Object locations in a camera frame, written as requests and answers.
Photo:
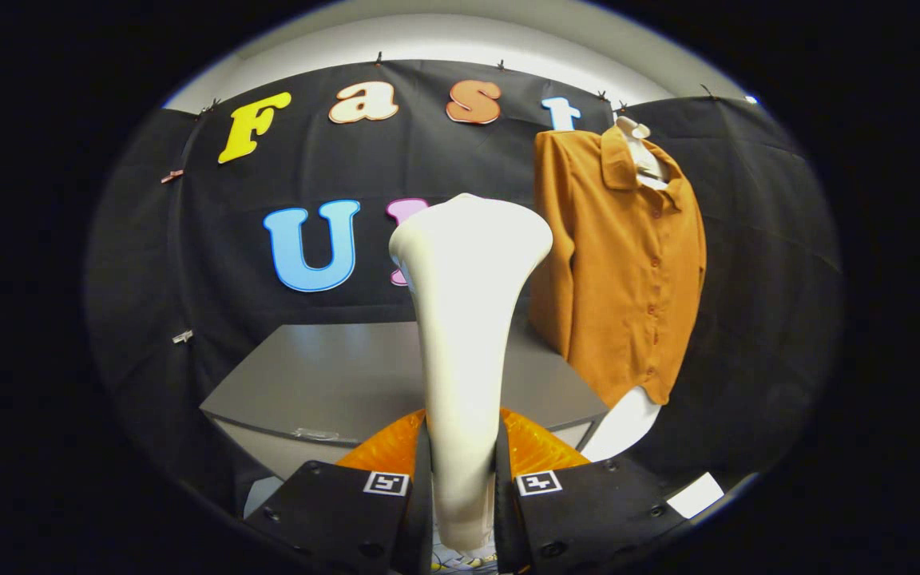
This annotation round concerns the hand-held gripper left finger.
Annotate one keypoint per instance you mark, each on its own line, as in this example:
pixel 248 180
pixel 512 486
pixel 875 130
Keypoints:
pixel 423 511

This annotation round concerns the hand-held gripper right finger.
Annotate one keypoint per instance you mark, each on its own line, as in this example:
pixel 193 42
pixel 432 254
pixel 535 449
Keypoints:
pixel 505 511

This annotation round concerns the white garment steamer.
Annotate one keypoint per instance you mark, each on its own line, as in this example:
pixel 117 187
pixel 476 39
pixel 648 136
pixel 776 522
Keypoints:
pixel 464 319

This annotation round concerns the orange button-up shirt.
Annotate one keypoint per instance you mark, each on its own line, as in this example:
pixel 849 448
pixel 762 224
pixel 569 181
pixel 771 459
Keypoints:
pixel 620 271

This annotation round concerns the white mannequin torso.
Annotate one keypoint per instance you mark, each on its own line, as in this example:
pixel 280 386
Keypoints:
pixel 624 423

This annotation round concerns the grey cabinet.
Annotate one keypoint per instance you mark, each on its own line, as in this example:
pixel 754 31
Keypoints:
pixel 332 375

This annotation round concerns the silver clip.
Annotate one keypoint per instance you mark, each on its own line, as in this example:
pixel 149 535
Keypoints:
pixel 182 336

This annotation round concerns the black backdrop cloth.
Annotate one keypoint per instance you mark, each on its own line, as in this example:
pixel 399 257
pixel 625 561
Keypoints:
pixel 747 279

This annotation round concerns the red clip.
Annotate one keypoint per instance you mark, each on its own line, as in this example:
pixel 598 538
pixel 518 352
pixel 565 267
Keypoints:
pixel 172 175

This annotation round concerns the row of black clips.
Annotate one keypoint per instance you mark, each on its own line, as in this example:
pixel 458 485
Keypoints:
pixel 378 57

